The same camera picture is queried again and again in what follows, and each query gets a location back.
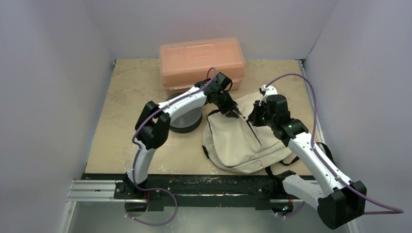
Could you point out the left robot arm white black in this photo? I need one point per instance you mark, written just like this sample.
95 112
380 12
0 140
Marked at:
153 126

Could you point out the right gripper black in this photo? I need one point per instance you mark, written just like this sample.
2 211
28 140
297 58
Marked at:
256 116

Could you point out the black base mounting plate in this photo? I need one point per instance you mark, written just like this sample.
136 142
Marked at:
166 190

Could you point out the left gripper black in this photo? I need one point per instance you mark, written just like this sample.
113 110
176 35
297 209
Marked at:
229 109

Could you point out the black filament spool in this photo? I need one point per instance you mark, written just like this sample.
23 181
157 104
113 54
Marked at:
188 122

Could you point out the pink translucent storage box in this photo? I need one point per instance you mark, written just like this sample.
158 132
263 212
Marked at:
185 63

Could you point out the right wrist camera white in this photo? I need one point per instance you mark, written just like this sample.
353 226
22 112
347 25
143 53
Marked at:
266 91

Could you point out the cream canvas backpack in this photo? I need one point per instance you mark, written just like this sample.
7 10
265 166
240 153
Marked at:
233 144

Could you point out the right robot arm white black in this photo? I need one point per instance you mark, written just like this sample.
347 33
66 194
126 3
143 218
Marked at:
336 198

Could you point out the aluminium rail right side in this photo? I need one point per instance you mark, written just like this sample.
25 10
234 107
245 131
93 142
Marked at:
317 132

